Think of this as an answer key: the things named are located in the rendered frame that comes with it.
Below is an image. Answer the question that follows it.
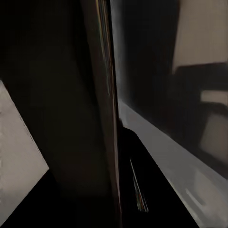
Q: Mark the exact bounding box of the poster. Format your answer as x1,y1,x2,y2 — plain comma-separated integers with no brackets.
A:
0,0,123,228

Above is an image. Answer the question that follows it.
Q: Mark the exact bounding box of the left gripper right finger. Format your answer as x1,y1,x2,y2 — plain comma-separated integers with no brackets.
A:
119,126,199,228

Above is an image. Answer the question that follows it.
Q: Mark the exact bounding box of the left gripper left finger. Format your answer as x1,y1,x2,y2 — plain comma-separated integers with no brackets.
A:
0,170,81,228

